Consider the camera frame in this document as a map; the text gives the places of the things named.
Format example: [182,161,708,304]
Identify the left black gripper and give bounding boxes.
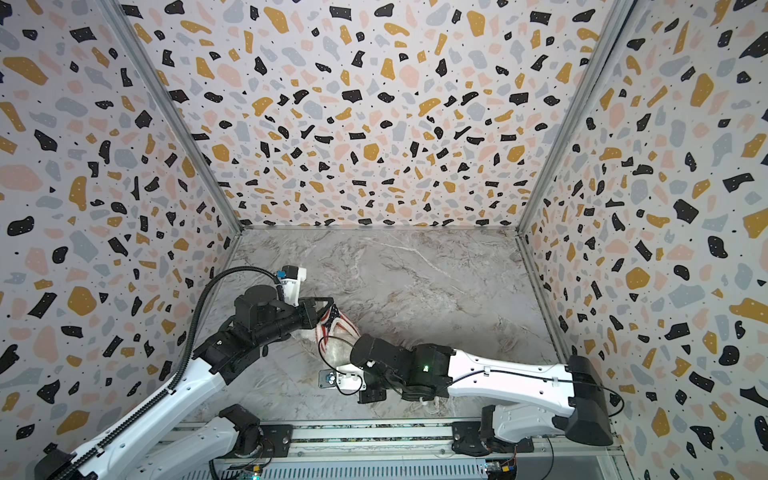
[259,293,337,347]

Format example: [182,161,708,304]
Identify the red white striped knit sweater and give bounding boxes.
[315,305,361,355]

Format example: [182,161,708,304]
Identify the white plush teddy bear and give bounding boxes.
[315,337,357,370]

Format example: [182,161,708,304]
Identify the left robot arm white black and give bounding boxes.
[34,285,334,479]

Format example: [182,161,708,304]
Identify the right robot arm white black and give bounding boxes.
[336,335,613,456]

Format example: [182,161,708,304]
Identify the right thin black cable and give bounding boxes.
[316,335,364,397]

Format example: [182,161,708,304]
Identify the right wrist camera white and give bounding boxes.
[318,369,366,393]

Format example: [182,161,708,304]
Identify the white slotted cable duct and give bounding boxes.
[218,459,488,479]

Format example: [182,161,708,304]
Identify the left black corrugated cable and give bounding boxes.
[41,265,283,480]

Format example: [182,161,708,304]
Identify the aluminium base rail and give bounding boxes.
[154,418,624,463]

